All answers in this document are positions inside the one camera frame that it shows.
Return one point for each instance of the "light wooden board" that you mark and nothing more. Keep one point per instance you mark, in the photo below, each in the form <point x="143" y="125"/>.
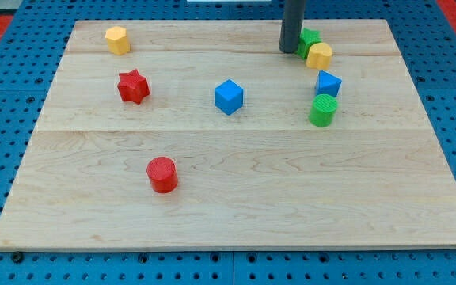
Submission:
<point x="263" y="178"/>

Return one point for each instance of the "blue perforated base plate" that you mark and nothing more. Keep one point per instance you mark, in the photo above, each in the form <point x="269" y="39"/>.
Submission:
<point x="33" y="35"/>

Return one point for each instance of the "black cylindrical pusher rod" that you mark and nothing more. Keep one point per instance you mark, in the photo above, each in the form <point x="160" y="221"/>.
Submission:
<point x="291" y="26"/>

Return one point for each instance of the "yellow heart block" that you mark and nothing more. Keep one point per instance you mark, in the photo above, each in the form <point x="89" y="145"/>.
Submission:
<point x="319" y="56"/>

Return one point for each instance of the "green star block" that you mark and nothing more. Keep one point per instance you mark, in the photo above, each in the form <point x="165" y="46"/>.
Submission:
<point x="307" y="38"/>

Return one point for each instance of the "yellow hexagon block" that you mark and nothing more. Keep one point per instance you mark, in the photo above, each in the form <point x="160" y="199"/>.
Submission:
<point x="117" y="40"/>

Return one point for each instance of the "red cylinder block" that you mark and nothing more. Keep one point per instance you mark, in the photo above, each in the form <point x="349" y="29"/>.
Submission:
<point x="162" y="174"/>

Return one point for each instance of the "green cylinder block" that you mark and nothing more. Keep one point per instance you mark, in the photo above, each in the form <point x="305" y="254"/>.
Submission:
<point x="323" y="110"/>

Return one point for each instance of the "red star block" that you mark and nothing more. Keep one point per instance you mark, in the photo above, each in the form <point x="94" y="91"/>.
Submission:
<point x="133" y="87"/>

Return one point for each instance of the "blue cube block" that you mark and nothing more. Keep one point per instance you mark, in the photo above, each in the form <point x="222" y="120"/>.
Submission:
<point x="229" y="97"/>

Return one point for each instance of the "blue triangle block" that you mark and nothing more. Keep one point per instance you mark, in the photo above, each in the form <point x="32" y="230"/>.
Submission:
<point x="327" y="84"/>

